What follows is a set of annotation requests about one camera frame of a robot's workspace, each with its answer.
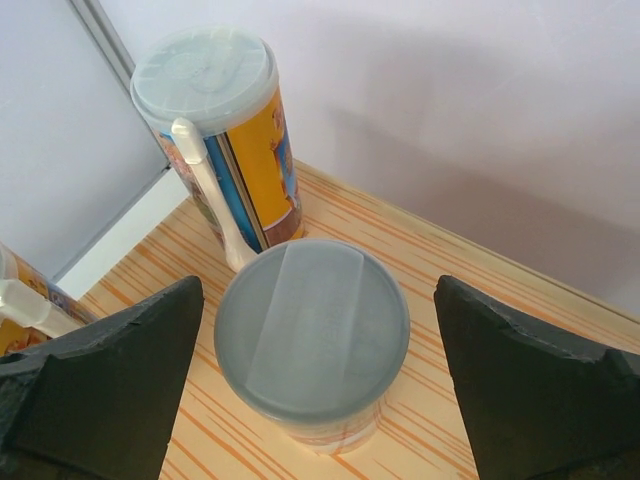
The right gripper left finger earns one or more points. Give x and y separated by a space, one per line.
100 402

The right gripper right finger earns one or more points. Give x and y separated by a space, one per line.
537 401

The white lid can colourful label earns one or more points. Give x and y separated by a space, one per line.
33 309

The wooden cube shelf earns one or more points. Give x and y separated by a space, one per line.
419 432

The white lid can red label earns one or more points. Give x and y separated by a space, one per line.
311 334

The tall can with spoon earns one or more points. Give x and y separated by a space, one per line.
211 96

